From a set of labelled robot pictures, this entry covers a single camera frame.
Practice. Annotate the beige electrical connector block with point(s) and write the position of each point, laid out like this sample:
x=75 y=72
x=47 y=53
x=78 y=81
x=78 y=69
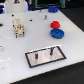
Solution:
x=18 y=27

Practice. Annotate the right metal peg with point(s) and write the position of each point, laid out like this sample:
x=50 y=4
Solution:
x=51 y=51

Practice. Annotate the black framed peg base plate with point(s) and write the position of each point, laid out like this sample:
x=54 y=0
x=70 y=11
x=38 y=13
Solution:
x=44 y=56

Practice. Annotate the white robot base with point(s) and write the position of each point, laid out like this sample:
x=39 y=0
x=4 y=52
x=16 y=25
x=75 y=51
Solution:
x=12 y=6

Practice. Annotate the red gear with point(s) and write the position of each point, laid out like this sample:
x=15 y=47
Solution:
x=55 y=25

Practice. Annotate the small blue gear at back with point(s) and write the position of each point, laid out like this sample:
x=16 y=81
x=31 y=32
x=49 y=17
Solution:
x=53 y=9

